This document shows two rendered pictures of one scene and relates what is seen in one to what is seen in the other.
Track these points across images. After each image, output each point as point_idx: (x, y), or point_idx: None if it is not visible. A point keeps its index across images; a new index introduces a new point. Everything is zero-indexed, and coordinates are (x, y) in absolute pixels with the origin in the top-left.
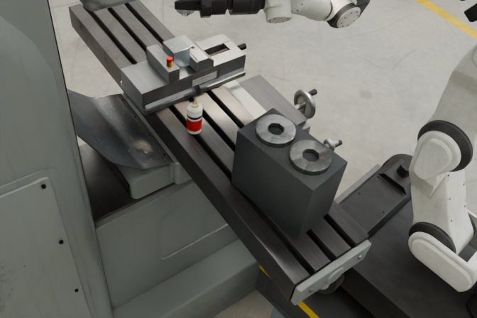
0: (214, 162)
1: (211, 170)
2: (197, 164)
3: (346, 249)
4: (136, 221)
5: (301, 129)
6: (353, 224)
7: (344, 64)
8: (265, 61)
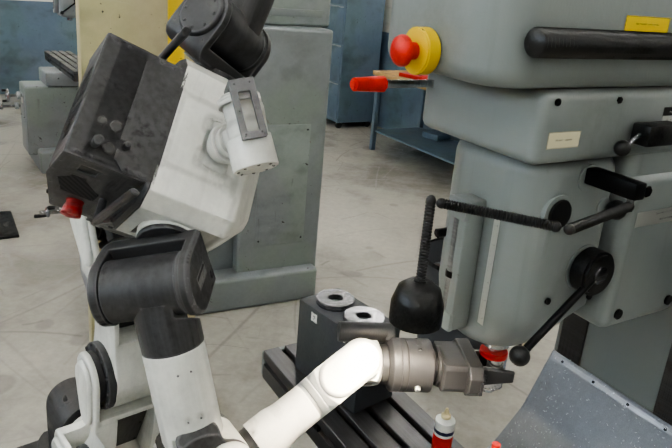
0: (410, 415)
1: (412, 409)
2: (429, 415)
3: (290, 344)
4: None
5: (336, 321)
6: (274, 357)
7: None
8: None
